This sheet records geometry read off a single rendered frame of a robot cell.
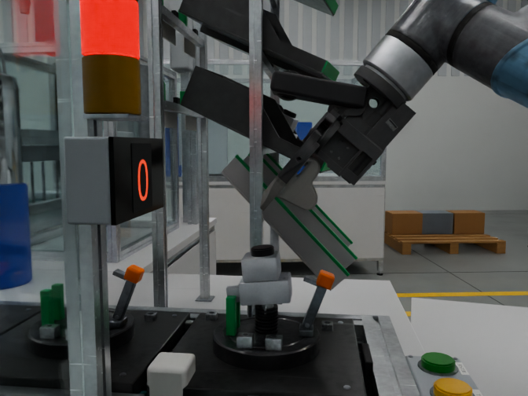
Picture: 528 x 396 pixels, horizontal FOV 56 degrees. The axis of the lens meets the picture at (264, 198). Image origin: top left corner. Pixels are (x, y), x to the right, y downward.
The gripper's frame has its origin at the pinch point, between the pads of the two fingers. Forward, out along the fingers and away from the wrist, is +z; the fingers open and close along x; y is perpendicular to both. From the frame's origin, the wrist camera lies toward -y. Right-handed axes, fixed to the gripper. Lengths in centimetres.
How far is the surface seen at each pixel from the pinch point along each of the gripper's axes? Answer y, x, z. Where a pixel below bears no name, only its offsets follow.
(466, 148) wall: 213, 908, -171
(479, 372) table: 45.6, 19.9, 1.9
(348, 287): 31, 67, 14
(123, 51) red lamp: -16.9, -20.5, -5.1
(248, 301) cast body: 7.0, -2.2, 10.9
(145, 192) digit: -8.3, -18.3, 3.8
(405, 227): 145, 550, 5
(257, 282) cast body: 6.3, -2.1, 8.4
